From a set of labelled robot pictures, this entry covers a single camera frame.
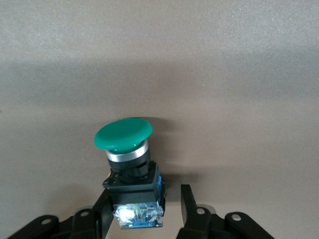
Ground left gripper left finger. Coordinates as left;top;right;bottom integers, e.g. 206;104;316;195
71;190;114;239

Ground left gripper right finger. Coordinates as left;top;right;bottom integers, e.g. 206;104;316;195
176;184;213;239

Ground green push button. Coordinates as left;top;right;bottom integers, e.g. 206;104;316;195
94;118;166;230

